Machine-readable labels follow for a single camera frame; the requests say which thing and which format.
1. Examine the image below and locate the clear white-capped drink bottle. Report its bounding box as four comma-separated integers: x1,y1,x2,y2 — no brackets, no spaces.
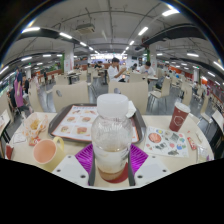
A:
90,93,134,183

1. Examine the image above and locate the crumpled white napkin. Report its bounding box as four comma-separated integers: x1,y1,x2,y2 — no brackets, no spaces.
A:
124,100,138,118

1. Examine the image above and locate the red paper cup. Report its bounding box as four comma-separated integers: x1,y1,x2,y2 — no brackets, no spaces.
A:
168,101,192,133

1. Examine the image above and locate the beige chair with round hole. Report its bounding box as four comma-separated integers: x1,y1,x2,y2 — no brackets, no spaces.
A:
107,79,149,114
51,81,90,113

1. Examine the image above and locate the yellow mug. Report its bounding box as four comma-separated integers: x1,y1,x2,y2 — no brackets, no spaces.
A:
32,136,66,173

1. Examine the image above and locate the group of ceiling lights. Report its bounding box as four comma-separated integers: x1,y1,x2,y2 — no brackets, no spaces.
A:
0,8,224,84

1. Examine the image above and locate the clear plastic packet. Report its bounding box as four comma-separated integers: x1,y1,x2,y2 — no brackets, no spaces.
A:
196,144,211,163

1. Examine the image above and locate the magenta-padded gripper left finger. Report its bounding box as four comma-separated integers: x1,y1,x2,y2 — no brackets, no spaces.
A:
51,143,98,188

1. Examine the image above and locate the dark tray with paper liner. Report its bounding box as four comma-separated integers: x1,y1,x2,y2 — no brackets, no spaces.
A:
48,103,148,144

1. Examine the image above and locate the white leaflet with printed pictures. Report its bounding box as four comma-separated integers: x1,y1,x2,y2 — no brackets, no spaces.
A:
143,125,190,158

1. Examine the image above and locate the neighbouring table with leaflet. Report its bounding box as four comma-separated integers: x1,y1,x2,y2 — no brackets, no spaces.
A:
0,109,11,138

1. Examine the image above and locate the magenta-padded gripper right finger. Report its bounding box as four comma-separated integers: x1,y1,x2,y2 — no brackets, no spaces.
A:
127,143,173,188

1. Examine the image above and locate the ceiling air conditioner unit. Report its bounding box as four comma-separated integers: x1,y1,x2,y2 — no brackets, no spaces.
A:
75,22,96,34

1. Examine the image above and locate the small red packet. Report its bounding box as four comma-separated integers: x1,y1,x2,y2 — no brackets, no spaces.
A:
4,143,15,160

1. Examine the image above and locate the person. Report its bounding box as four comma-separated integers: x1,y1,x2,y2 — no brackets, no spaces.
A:
107,57,128,83
139,60,156,77
13,72,31,118

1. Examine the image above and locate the white paper card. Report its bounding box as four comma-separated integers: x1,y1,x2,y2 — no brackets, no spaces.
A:
13,133,28,145

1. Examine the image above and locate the flat round red coaster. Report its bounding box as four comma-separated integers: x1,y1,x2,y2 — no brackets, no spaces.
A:
99,163,129,184

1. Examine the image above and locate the neighbouring white black-edged table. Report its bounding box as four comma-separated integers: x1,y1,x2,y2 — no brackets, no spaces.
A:
211,109,224,134

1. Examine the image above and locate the small red sachet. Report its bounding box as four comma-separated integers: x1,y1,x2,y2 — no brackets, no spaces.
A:
186,136,198,151

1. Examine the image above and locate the paper fries wrapper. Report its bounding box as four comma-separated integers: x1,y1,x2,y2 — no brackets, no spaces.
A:
23,112,49,147

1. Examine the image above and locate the group of far beige chairs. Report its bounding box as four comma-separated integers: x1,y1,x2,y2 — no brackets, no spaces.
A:
28,68,224,118

